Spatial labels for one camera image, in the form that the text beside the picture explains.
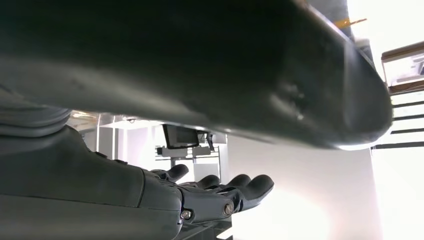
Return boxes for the cardboard box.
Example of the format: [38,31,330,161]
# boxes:
[380,40,424,96]

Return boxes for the black monitor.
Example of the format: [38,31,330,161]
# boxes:
[161,123,200,150]

